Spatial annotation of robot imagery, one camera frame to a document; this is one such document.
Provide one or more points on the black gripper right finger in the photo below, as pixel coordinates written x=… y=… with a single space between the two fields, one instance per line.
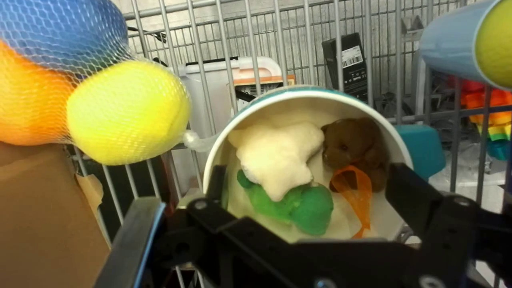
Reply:
x=413 y=200

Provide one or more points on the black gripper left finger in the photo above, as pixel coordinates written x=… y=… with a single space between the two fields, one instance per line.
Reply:
x=218 y=189

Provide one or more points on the brown teddy bear toy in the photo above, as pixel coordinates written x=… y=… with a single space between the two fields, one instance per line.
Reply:
x=354 y=145

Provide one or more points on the white bowl with teal rim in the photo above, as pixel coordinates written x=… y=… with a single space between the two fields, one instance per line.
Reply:
x=385 y=217

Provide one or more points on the white plush toy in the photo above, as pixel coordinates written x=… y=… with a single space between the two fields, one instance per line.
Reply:
x=277 y=153

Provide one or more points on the green plush toy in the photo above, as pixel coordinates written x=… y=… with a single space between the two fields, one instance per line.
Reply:
x=305 y=208

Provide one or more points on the rainbow coloured toy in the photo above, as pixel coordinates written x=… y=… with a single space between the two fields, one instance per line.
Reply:
x=498 y=113

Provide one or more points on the black plate with blue edge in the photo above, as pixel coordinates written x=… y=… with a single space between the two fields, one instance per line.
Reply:
x=130 y=245

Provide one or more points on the yellow ball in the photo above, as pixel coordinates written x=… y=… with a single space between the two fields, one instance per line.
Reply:
x=129 y=112

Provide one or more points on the black box with white label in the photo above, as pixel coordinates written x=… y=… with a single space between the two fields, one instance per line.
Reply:
x=346 y=64

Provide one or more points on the light blue cup yellow inside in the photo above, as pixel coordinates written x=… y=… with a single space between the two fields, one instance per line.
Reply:
x=453 y=45

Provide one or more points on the brown cardboard box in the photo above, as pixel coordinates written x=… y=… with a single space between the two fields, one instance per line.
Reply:
x=49 y=213

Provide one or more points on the orange ball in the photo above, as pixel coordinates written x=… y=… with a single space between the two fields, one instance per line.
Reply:
x=29 y=105

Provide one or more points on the blue ball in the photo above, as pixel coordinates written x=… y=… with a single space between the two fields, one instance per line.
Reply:
x=58 y=32

